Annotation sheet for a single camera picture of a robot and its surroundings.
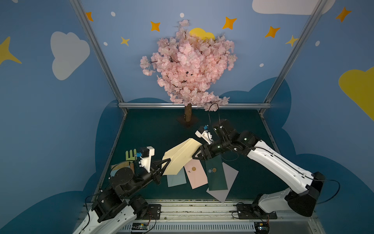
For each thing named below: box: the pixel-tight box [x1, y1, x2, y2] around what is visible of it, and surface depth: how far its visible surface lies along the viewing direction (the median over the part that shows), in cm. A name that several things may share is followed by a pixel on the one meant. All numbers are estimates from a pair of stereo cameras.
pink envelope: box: [184, 158, 209, 190], surface depth 90 cm
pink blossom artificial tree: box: [140, 19, 238, 122], surface depth 74 cm
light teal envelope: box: [166, 166, 187, 188], surface depth 88 cm
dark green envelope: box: [205, 154, 228, 191], surface depth 88 cm
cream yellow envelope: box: [162, 137, 203, 176], surface depth 63 cm
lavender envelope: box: [205, 161, 240, 204], surface depth 86 cm
